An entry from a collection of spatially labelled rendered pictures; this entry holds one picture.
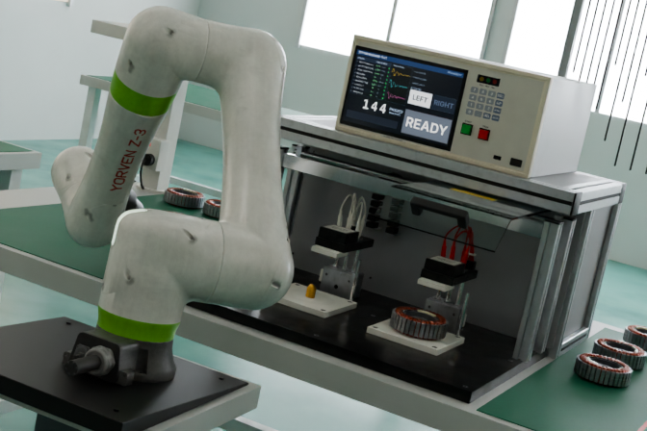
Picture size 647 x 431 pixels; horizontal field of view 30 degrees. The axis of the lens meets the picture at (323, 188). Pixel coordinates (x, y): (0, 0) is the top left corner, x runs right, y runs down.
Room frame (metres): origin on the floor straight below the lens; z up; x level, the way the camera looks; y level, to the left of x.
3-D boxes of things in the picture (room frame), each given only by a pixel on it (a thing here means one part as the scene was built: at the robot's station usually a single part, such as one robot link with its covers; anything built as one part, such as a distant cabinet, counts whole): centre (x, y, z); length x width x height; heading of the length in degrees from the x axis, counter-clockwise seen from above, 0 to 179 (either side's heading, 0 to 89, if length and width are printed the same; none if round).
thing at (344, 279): (2.54, -0.08, 0.80); 0.08 x 0.05 x 0.06; 65
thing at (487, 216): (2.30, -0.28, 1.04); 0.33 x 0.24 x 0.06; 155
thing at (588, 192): (2.65, -0.26, 1.09); 0.68 x 0.44 x 0.05; 65
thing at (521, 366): (2.37, -0.13, 0.76); 0.64 x 0.47 x 0.02; 65
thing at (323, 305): (2.41, -0.02, 0.78); 0.15 x 0.15 x 0.01; 65
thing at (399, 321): (2.31, -0.24, 0.80); 0.11 x 0.11 x 0.04
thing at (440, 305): (2.44, -0.30, 0.80); 0.08 x 0.05 x 0.06; 65
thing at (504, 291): (2.59, -0.24, 0.92); 0.66 x 0.01 x 0.30; 65
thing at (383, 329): (2.31, -0.24, 0.78); 0.15 x 0.15 x 0.01; 65
